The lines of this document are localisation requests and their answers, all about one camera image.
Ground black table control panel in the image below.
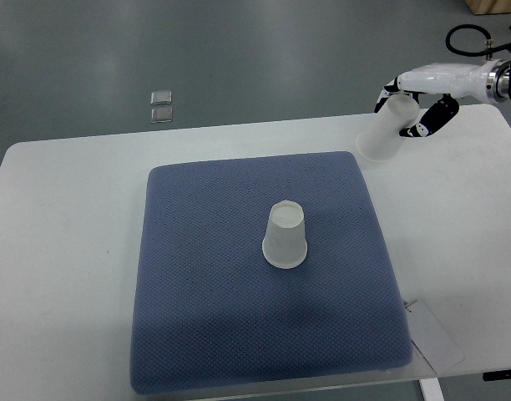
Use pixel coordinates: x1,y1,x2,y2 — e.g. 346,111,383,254
483,369,511,382

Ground white paper cup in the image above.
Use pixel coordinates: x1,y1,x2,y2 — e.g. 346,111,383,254
356,94,419,163
261,200,308,269

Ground wooden box corner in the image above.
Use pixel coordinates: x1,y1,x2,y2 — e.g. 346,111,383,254
464,0,511,15

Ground upper metal floor plate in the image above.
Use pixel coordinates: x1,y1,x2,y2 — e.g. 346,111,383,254
150,89,172,105

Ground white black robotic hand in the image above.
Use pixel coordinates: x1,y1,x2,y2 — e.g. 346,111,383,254
374,59,511,138

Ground white table leg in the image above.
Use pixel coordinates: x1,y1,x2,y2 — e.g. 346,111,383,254
419,378,444,401

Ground black cable loop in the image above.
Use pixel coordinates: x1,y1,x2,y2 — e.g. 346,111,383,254
444,23,511,63

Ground white paper tag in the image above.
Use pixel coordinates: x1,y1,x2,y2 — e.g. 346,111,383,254
405,301,464,374

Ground blue mesh cushion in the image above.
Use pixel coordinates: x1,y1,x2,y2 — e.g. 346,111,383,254
130,151,412,394

